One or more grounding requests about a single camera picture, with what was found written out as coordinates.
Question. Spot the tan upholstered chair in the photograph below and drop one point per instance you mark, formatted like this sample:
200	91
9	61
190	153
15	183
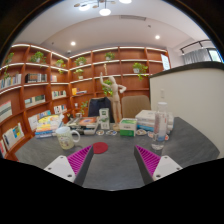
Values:
135	106

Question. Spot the small green white box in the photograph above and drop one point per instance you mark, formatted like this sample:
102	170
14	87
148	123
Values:
128	128

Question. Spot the recessed ceiling spotlight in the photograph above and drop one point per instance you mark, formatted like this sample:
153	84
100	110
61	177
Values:
157	37
73	43

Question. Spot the window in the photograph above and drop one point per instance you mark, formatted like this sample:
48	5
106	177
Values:
215	55

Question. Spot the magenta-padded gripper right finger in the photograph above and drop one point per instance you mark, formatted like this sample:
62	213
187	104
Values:
165	166

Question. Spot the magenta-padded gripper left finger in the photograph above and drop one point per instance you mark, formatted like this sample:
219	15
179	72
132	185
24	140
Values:
58	166

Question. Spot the ceiling air vent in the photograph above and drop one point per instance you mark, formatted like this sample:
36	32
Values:
132	17

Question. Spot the black curtain rail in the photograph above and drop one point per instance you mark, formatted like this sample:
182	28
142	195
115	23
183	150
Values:
195	43

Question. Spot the tall green white carton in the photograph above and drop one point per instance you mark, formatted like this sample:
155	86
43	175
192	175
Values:
104	118

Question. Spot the white wall socket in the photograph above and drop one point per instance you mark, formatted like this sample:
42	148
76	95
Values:
162	93

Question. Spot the wooden artist mannequin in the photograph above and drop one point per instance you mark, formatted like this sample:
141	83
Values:
115	100

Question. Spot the white counter with dark top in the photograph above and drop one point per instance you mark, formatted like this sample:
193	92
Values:
190	106

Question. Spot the wooden shelf unit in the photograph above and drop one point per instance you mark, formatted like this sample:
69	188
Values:
40	90

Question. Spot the stack of colourful books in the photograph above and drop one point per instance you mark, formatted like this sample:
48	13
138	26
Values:
46	128

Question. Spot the dark blue chair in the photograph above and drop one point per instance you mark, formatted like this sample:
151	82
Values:
98	106

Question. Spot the round printed sticker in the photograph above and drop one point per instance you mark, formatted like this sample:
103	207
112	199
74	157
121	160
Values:
150	134
100	132
111	132
141	132
166	137

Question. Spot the flat round red coaster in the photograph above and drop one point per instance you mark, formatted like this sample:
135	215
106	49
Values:
100	148

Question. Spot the branched ceiling lamp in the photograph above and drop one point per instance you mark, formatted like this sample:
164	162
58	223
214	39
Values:
104	11

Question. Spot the clear plastic water bottle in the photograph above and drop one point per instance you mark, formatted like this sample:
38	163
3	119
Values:
160	126

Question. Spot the yellow striped ceramic mug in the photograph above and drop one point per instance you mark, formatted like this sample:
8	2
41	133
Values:
66	138

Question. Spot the grey curtain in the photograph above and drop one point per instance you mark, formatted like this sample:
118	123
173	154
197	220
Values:
196	56

